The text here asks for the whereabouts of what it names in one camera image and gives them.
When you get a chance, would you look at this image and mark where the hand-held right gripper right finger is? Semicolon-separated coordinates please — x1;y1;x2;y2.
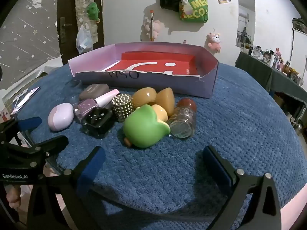
202;145;282;230

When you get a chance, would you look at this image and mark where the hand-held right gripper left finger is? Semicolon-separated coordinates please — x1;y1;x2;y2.
26;146;106;230

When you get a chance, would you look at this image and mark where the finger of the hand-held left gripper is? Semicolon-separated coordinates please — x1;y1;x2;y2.
0;135;70;168
0;116;43;144

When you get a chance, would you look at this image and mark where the pink oval case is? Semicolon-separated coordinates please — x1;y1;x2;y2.
48;103;74;132

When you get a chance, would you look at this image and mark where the black nail polish bottle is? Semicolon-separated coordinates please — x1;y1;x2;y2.
82;107;116;139

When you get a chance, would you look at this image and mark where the clear glass cup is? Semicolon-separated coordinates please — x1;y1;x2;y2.
64;80;83;101

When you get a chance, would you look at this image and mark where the glass bottle brown cap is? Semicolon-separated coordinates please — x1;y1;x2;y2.
167;98;197;139

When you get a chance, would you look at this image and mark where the green toy figure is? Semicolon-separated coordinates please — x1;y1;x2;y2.
123;104;171;148

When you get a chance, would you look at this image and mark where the taupe earbud case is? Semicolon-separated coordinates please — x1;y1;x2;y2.
79;83;110;101

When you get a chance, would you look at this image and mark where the gold studded ball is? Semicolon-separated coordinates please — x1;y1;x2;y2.
111;93;135;122

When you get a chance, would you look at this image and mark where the pink cap nail polish bottle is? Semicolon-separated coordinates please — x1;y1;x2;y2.
74;89;120;121

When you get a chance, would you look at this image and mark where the amber egg-shaped piece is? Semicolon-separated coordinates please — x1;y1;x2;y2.
155;87;178;117
151;104;169;122
131;87;157;109

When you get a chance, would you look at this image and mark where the purple cardboard box red inside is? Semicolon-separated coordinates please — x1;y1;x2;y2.
68;42;219;99

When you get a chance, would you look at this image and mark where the person's left hand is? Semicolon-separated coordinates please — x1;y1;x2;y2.
5;184;23;208

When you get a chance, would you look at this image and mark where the white printed card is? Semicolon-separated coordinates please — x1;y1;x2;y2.
12;87;41;115

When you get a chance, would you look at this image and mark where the grey star-print cloth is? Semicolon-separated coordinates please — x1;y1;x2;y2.
0;0;60;96

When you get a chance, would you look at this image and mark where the pink bedsheet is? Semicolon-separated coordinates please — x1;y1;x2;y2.
278;189;303;230

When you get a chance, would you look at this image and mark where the clear plastic bag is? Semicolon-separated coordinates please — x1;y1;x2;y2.
76;24;93;54

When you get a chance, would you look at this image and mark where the table with dark cloth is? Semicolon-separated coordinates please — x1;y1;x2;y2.
235;51;307;111

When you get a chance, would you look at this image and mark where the row of cosmetic bottles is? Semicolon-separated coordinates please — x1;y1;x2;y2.
245;43;304;84

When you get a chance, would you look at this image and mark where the dark wooden door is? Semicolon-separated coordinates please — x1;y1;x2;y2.
57;0;105;65

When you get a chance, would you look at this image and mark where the pink plush white face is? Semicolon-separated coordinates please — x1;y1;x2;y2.
207;32;222;53

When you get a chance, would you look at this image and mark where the green plush toy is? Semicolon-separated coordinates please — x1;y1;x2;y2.
86;2;100;23

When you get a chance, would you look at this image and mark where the beige hanging organizer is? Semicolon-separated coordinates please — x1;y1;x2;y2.
74;0;99;41

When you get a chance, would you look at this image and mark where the white cabinet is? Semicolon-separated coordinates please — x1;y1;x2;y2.
293;29;307;63

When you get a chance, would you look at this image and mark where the pale pink plush bear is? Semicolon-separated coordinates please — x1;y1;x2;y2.
143;19;162;41

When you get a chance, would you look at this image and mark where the green tote bag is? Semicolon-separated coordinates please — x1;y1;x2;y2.
179;0;209;23

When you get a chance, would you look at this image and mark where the patterned storage box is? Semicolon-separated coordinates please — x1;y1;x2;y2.
292;18;307;33

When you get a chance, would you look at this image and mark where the metal door handle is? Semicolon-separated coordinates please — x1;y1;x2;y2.
59;17;72;44

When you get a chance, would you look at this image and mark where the wall mirror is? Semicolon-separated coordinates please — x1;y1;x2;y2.
236;0;256;51

